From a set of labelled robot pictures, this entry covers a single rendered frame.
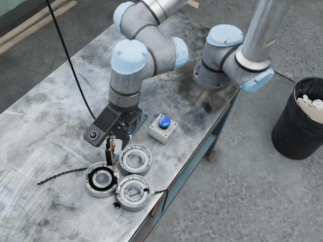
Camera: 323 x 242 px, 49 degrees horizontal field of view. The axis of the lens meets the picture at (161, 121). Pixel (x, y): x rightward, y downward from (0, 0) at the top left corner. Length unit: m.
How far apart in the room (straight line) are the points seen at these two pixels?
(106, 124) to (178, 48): 0.25
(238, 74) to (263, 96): 1.36
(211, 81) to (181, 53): 0.50
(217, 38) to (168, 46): 0.42
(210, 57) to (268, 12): 0.33
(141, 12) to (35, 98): 0.57
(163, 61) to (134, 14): 0.16
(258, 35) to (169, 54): 0.34
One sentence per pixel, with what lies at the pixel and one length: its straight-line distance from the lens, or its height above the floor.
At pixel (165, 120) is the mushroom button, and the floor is 0.87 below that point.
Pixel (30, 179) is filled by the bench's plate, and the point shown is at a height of 0.80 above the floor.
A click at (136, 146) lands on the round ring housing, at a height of 0.83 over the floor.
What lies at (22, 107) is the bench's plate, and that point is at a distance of 1.30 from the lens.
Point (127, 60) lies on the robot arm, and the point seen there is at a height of 1.28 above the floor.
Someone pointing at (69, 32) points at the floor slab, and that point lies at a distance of 2.75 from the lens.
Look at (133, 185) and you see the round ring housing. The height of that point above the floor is 0.83.
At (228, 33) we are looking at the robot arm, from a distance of 1.25.
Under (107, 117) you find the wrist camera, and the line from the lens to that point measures 0.87.
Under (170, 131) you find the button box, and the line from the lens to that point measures 1.17.
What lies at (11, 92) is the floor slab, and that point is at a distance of 2.42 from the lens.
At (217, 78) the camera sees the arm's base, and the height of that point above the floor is 0.86.
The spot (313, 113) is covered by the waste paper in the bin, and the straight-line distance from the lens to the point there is 2.12.
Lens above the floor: 1.81
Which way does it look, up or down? 54 degrees down
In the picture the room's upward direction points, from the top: 11 degrees clockwise
